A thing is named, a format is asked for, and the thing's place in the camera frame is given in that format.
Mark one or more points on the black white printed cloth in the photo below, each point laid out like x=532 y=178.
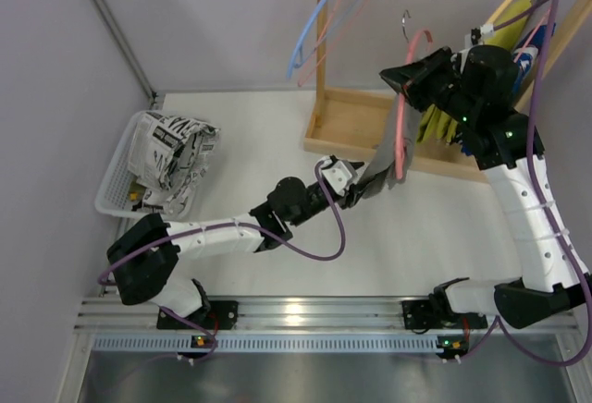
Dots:
x=169 y=155

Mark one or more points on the green trousers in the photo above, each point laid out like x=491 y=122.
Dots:
x=442 y=126

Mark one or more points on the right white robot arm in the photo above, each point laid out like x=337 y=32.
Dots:
x=475 y=88

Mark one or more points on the white plastic basket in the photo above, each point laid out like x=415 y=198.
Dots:
x=112 y=197

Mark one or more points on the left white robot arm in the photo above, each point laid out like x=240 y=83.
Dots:
x=148 y=264

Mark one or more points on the pink trouser hanger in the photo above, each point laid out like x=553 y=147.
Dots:
x=399 y=144

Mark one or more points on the grey trousers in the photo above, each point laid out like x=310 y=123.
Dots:
x=386 y=169

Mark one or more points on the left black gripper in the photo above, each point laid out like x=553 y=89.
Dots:
x=348 y=191

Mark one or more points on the blue patterned trousers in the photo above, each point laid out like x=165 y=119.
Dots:
x=526 y=53

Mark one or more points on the slotted cable duct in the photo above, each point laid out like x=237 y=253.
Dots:
x=274 y=343

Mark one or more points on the blue hanger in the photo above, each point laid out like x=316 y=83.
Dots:
x=319 y=19

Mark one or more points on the yellow cloth in basket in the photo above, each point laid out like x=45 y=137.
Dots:
x=135 y=196

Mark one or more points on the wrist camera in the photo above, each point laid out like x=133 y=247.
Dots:
x=478 y=35
x=337 y=174

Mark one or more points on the wooden clothes rack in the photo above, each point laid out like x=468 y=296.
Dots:
x=349 y=123

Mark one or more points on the aluminium rail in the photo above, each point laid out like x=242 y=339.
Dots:
x=266 y=314

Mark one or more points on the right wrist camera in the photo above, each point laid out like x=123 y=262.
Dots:
x=478 y=35

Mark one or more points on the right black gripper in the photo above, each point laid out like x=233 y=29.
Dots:
x=435 y=82

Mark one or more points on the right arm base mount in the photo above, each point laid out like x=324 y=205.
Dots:
x=420 y=315

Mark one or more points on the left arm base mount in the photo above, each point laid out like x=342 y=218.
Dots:
x=222 y=314

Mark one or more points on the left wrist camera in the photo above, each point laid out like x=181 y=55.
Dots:
x=337 y=174

